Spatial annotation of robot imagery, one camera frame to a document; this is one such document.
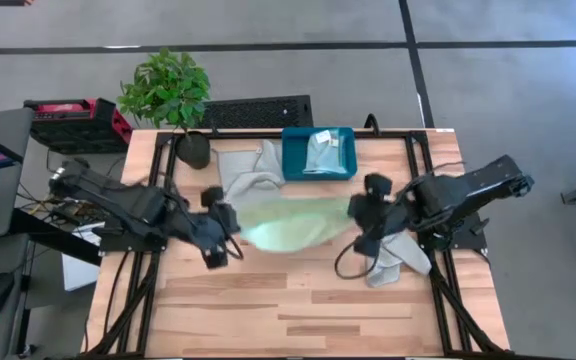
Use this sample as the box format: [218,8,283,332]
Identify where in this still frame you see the black arched cable hook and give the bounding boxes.
[364,113,382,137]

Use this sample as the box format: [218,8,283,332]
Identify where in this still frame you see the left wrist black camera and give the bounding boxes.
[200,185,225,209]

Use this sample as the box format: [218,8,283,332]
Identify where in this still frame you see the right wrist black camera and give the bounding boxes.
[364,173,394,200]

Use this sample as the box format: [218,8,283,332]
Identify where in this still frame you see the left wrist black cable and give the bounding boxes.
[220,232,245,261]

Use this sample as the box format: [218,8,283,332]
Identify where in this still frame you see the green microfiber towel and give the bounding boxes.
[235,195,357,254]

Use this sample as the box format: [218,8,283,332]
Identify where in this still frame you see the black perforated computer case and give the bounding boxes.
[195,94,314,130]

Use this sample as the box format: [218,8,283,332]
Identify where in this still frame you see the green potted plant black pot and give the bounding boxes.
[116,47,213,171]

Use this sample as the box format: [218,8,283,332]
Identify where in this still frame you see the yellow cable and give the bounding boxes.
[27,197,72,214]

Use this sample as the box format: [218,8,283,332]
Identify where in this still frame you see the grey waffle weave towel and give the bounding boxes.
[365,230,433,289]
[216,138,287,211]

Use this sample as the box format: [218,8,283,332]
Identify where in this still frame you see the wrist black camera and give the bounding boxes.
[200,185,225,209]
[364,173,394,200]

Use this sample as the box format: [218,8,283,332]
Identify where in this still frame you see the blue microfiber towel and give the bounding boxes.
[302,128,349,175]

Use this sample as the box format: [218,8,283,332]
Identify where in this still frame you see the teal plastic bin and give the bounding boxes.
[281,126,359,182]

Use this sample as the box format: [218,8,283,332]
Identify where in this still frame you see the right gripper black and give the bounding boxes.
[347,194,412,257]

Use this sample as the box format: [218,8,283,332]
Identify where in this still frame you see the red and black toolbox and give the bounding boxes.
[23,97,134,155]

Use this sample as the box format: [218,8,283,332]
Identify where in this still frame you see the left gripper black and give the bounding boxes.
[190,202,243,270]

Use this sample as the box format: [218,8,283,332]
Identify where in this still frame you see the white paper sheet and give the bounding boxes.
[61,222,105,292]

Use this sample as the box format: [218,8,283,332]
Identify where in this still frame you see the black aluminium table frame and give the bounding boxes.
[85,128,512,360]

